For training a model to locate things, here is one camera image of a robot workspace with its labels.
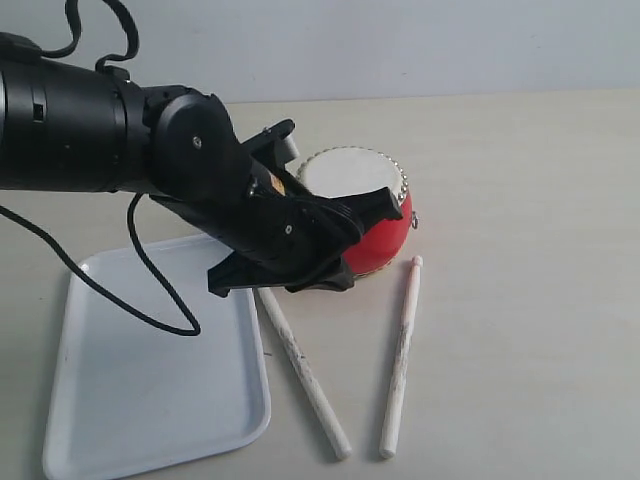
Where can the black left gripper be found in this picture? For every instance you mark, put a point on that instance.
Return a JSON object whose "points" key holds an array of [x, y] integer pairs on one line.
{"points": [[204, 175]]}

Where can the white wooden drumstick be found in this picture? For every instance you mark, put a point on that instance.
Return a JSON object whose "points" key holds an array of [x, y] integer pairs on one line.
{"points": [[317, 399], [395, 399]]}

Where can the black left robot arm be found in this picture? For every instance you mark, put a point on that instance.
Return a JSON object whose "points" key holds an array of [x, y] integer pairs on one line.
{"points": [[70, 129]]}

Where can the small red drum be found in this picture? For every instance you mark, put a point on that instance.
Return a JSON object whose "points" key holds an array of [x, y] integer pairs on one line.
{"points": [[348, 170]]}

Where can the white plastic tray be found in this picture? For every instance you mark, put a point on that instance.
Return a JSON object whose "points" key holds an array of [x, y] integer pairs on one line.
{"points": [[128, 398]]}

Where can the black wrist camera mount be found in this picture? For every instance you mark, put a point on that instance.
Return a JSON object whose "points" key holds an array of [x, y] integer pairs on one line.
{"points": [[274, 147]]}

